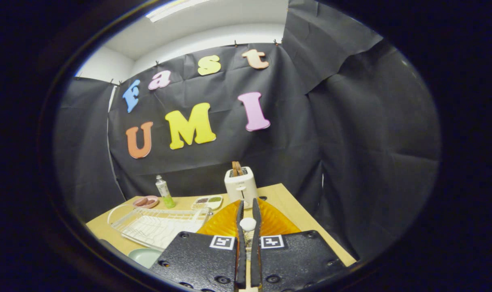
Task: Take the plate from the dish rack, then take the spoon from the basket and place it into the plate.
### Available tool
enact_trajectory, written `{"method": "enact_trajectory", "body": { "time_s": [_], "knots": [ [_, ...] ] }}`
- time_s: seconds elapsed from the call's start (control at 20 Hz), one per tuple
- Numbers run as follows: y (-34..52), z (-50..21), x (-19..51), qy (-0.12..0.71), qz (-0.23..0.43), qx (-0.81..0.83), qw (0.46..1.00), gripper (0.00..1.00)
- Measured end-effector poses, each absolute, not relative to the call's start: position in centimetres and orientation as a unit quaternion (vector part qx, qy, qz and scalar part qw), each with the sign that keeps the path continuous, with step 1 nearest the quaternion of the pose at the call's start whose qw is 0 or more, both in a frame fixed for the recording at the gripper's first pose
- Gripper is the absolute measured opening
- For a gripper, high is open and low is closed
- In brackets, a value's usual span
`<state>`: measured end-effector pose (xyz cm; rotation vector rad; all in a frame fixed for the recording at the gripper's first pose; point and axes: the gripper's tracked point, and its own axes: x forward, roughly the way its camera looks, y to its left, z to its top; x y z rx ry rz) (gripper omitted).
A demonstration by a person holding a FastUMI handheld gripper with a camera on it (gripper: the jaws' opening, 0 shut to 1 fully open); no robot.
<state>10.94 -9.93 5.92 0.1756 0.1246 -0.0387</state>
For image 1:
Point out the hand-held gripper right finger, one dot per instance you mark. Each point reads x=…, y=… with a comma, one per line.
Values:
x=256, y=259

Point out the pale green plate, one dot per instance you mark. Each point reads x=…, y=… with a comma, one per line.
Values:
x=144, y=257

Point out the cream white toaster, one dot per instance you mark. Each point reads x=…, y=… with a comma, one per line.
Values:
x=241, y=188

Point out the pink dish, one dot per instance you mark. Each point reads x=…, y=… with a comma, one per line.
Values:
x=146, y=201

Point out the white divided condiment tray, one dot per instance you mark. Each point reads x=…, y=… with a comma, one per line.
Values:
x=207, y=202

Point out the black backdrop cloth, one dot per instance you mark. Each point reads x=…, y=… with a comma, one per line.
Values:
x=351, y=162

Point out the clear bottle with green liquid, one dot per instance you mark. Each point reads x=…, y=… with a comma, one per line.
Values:
x=165, y=194

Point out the brown bread slice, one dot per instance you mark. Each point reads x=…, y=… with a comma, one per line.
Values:
x=237, y=168

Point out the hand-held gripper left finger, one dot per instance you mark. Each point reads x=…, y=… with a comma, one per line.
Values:
x=241, y=259

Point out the white ceiling light panel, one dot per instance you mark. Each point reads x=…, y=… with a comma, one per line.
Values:
x=173, y=10

